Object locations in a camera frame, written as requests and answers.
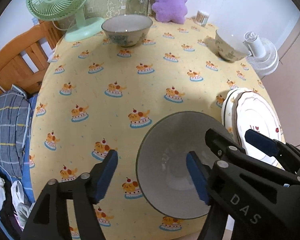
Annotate large grey bowl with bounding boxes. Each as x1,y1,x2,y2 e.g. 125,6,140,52
136,111,232,219

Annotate white plate red pattern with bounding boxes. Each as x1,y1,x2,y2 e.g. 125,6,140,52
234,92,284,167

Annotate white plate orange flowers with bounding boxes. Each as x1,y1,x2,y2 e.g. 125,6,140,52
221,88,251,144

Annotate white plastic bag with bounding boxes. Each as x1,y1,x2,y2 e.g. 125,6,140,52
11,180,27,210

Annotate white floor fan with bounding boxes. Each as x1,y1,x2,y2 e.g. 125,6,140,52
243,31,279,76

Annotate small white floral bowl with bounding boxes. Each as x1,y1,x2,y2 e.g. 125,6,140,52
215,29,251,62

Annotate grey plaid pillow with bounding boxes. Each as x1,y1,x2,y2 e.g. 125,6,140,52
0,85,31,179

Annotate blue checked bed sheet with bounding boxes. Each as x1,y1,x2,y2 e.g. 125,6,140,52
0,96,37,203

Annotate yellow patterned tablecloth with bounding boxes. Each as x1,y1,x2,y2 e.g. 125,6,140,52
30,20,269,239

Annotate cotton swab container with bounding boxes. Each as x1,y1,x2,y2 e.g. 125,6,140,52
194,10,210,27

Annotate grey bowl floral outside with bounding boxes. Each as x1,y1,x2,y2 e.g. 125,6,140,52
101,14,153,47

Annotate purple plush toy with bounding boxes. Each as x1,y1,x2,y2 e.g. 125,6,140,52
152,0,187,24

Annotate orange wooden bed headboard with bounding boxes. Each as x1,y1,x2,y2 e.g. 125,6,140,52
0,20,63,95

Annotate glass jar red lid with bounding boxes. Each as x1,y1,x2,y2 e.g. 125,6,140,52
126,0,149,16

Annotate green desk fan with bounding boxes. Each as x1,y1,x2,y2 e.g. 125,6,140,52
26,0,104,42

